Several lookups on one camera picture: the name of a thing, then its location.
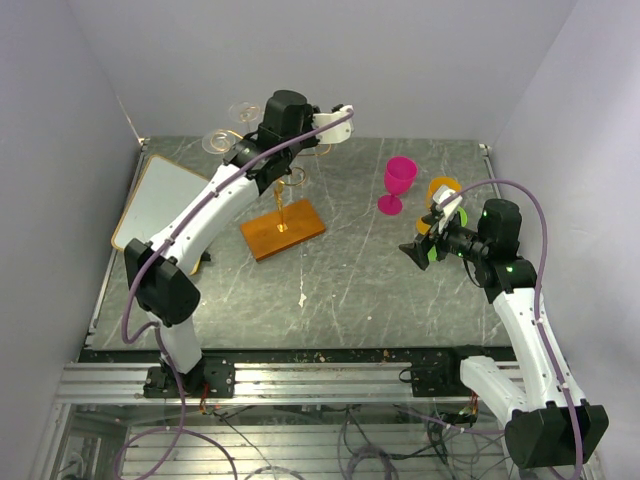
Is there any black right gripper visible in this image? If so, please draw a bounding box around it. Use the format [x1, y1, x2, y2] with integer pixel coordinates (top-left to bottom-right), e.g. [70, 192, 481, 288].
[400, 209, 490, 269]

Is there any green plastic wine glass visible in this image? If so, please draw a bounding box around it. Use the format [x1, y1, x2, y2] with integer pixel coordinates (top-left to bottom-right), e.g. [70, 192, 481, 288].
[427, 207, 468, 261]

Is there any orange plastic wine glass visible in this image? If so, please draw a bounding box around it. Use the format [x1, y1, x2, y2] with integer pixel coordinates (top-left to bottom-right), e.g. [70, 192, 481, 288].
[416, 176, 462, 234]

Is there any pink plastic wine glass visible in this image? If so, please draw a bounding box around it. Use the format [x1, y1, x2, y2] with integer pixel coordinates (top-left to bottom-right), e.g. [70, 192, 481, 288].
[377, 156, 418, 216]

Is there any clear tall wine glass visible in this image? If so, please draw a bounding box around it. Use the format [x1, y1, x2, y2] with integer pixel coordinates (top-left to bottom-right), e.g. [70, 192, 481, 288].
[228, 101, 262, 138]

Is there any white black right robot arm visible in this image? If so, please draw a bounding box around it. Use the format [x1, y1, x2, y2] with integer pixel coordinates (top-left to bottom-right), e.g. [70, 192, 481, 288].
[400, 199, 609, 469]

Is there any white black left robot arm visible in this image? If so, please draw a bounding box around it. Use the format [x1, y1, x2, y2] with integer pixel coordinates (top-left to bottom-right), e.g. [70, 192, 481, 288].
[121, 90, 318, 397]

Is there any brown wooden rack base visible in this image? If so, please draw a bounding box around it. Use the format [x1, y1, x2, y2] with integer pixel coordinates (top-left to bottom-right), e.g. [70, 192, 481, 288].
[240, 199, 326, 262]

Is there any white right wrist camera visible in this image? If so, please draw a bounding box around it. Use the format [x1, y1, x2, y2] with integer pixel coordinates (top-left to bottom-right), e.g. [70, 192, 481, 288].
[431, 187, 462, 233]

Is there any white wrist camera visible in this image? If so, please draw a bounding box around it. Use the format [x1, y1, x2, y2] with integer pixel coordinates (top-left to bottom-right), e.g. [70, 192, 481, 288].
[431, 187, 462, 233]
[312, 104, 354, 145]

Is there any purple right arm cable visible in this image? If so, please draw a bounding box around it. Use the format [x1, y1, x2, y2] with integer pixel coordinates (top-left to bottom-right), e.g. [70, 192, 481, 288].
[438, 179, 586, 480]

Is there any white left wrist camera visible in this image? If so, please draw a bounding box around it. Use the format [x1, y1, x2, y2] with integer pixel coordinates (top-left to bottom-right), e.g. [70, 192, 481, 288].
[312, 104, 354, 145]

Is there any gold wire wine glass rack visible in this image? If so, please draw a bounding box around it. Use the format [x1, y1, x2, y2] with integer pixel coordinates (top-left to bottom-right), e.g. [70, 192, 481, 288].
[201, 91, 322, 233]

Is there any white board with yellow frame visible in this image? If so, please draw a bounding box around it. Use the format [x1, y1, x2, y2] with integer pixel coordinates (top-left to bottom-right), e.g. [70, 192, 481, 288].
[111, 154, 209, 251]

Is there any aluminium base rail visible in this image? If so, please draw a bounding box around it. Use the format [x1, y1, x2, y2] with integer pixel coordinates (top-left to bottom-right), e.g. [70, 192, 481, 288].
[56, 346, 521, 405]

